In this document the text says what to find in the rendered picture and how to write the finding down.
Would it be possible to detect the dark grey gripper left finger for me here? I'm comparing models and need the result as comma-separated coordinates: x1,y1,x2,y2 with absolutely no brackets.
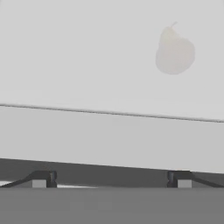
0,170,59,189

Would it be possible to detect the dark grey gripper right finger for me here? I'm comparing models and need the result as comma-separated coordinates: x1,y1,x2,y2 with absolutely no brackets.
166,170,224,189

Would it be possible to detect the white fridge shelf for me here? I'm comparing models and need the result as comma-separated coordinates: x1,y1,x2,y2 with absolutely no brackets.
0,0,224,123

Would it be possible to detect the pale pear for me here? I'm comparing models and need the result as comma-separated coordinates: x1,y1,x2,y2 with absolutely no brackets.
155,21,196,75

